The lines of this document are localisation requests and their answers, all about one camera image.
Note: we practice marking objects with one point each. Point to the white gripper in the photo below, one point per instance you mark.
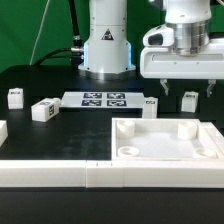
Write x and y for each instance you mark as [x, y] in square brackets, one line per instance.
[182, 51]

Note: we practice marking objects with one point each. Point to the white square tabletop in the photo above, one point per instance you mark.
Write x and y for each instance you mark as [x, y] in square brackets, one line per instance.
[165, 139]

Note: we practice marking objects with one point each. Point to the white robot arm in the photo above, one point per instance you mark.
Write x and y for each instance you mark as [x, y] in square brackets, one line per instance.
[107, 53]

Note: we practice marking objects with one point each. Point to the white plate with AprilTags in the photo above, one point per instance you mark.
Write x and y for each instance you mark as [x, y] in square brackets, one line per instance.
[102, 100]

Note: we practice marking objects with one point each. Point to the white U-shaped obstacle fence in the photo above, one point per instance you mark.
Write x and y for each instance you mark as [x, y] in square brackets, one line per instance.
[198, 173]

